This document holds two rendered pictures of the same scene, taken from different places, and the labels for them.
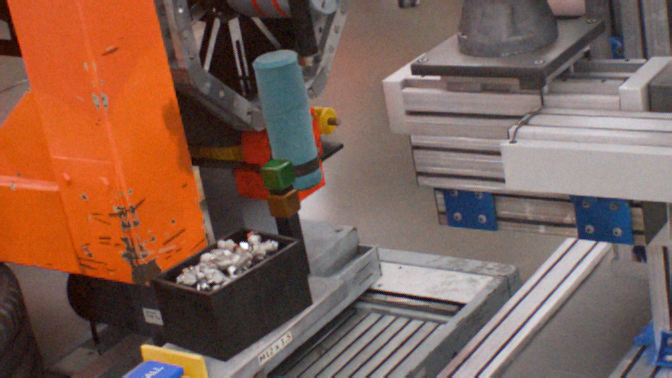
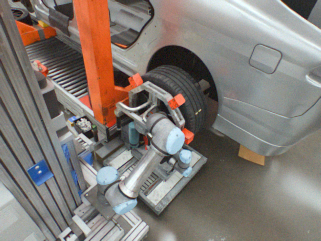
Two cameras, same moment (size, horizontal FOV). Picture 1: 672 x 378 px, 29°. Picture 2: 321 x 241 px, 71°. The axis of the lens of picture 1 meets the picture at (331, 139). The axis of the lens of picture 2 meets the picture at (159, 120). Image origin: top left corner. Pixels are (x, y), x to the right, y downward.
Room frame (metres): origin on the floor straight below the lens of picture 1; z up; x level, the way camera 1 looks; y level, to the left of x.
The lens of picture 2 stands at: (2.48, -1.24, 2.11)
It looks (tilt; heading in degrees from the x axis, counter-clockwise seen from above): 45 degrees down; 89
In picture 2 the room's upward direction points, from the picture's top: 6 degrees clockwise
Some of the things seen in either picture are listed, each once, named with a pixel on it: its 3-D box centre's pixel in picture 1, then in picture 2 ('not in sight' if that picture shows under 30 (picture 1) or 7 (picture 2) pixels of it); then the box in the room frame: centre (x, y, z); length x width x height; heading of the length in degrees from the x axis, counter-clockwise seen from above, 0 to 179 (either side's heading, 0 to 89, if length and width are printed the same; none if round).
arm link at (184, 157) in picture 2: not in sight; (183, 157); (2.68, -0.37, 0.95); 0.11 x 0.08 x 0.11; 131
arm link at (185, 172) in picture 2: not in sight; (182, 168); (2.69, -0.39, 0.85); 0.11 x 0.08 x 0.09; 142
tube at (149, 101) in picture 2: not in sight; (134, 99); (2.32, 0.06, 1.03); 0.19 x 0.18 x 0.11; 52
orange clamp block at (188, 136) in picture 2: not in sight; (186, 136); (2.72, -0.10, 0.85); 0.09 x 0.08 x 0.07; 142
